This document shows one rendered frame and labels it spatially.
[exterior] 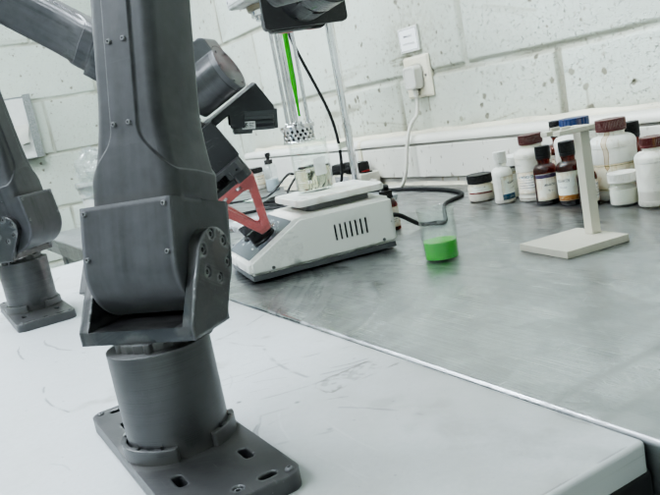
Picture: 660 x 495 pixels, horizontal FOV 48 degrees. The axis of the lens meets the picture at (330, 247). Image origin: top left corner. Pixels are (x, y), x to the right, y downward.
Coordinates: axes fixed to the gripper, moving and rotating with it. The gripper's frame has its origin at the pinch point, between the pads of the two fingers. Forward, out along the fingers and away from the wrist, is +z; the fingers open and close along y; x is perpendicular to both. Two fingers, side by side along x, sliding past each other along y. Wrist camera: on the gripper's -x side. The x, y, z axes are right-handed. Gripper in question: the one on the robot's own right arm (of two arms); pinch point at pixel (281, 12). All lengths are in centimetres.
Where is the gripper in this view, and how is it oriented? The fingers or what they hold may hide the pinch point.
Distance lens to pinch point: 97.8
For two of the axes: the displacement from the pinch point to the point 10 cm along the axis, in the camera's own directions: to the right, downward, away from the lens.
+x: 1.7, 9.7, 1.6
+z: -3.3, -1.0, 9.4
